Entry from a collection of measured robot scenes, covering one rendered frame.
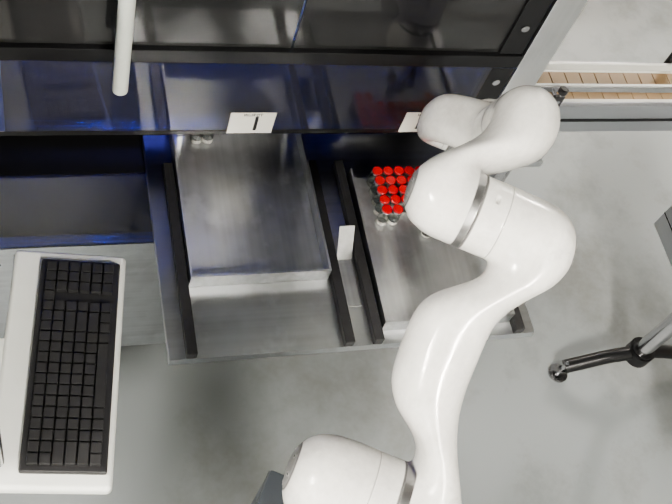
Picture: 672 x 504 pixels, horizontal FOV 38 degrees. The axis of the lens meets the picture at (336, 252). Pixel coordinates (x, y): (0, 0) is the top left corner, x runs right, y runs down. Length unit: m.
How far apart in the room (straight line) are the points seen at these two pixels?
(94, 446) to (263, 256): 0.46
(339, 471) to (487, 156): 0.43
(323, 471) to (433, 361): 0.19
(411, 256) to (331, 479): 0.76
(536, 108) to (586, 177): 2.15
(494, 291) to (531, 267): 0.05
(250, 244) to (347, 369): 0.99
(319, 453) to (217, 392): 1.42
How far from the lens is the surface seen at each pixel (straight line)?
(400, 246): 1.89
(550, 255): 1.22
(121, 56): 1.52
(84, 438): 1.68
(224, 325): 1.72
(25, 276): 1.84
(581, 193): 3.37
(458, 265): 1.91
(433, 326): 1.21
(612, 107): 2.27
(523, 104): 1.29
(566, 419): 2.92
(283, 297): 1.77
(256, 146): 1.94
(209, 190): 1.86
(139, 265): 2.19
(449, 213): 1.20
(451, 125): 1.55
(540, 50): 1.83
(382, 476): 1.24
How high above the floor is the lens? 2.41
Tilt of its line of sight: 56 degrees down
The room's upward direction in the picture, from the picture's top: 25 degrees clockwise
